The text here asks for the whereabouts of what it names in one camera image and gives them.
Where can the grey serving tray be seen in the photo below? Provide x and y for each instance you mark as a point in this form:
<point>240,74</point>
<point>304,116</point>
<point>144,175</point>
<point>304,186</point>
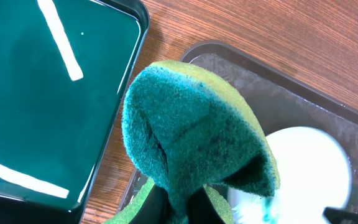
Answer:
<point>279,103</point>

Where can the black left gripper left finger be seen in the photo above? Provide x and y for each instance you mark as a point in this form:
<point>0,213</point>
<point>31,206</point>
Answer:
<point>155,208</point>

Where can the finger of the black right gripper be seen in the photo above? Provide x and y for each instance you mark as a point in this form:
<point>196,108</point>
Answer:
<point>337,216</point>

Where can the black water tray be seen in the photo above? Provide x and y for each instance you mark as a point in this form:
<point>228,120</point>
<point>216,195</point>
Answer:
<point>64,67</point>

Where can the white plate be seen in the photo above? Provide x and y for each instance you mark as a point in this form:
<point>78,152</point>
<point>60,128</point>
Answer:
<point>315,173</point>

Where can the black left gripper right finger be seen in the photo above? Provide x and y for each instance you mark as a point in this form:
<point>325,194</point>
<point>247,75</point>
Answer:
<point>201,210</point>

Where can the green yellow sponge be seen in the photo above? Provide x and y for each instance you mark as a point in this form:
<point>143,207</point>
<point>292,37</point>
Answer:
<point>185,128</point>

